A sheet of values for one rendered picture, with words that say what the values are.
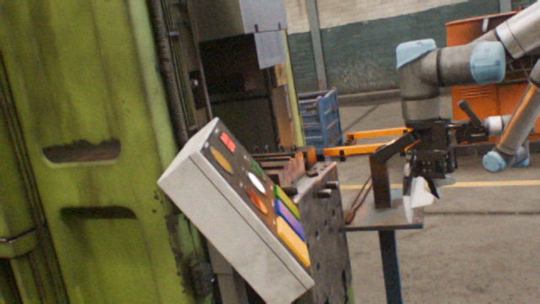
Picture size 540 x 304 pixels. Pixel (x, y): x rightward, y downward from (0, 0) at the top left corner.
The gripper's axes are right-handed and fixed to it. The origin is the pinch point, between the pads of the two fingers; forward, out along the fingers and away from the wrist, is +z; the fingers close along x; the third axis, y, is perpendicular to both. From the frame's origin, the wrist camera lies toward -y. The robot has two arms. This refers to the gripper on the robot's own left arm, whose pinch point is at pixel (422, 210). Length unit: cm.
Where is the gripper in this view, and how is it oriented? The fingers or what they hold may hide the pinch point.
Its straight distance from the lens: 109.4
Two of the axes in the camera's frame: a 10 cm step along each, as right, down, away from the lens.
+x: 6.3, -2.7, 7.2
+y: 7.6, 0.2, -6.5
